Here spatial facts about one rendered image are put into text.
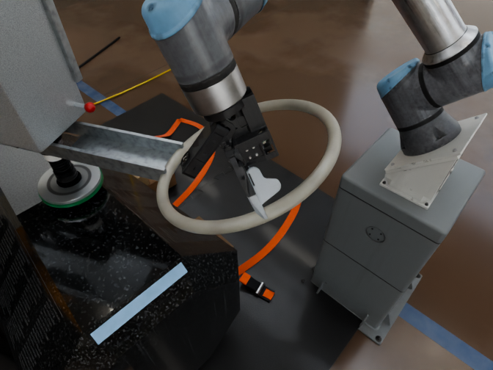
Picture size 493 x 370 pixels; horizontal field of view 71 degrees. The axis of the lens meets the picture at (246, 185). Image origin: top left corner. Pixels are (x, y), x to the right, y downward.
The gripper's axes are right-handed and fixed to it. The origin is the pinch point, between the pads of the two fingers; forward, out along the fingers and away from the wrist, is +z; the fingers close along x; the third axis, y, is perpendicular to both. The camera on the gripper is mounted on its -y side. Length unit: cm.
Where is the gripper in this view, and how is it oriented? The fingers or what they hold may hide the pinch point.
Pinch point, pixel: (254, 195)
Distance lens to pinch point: 66.6
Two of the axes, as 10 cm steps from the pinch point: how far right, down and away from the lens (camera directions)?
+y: 9.1, -4.1, -0.8
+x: -1.9, -5.8, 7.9
